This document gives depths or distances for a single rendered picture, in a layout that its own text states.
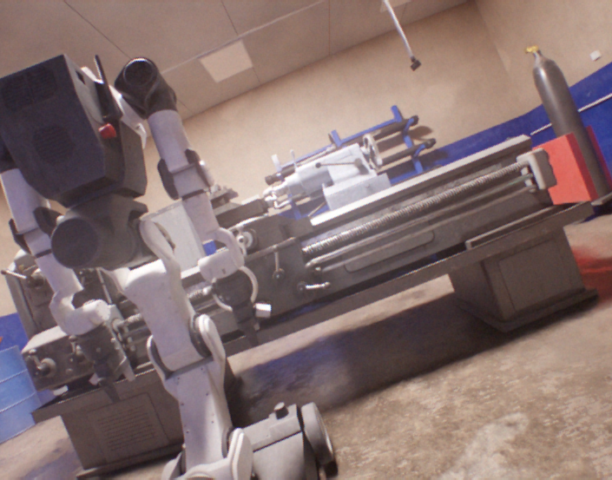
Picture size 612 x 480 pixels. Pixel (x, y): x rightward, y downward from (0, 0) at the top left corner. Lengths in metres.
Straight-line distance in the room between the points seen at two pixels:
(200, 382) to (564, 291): 1.65
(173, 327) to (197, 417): 0.26
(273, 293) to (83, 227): 0.84
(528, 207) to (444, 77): 4.07
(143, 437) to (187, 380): 1.02
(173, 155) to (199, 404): 0.70
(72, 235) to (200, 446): 0.63
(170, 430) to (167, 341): 0.99
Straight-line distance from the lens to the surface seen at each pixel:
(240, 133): 5.17
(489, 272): 1.63
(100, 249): 0.74
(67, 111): 0.88
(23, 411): 4.61
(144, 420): 1.96
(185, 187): 0.87
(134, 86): 0.94
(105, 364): 1.07
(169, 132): 0.91
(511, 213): 1.73
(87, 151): 0.85
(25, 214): 1.06
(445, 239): 1.58
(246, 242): 1.27
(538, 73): 3.53
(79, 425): 2.22
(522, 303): 1.74
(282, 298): 1.35
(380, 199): 1.48
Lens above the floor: 0.76
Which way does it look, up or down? level
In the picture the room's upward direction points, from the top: 22 degrees counter-clockwise
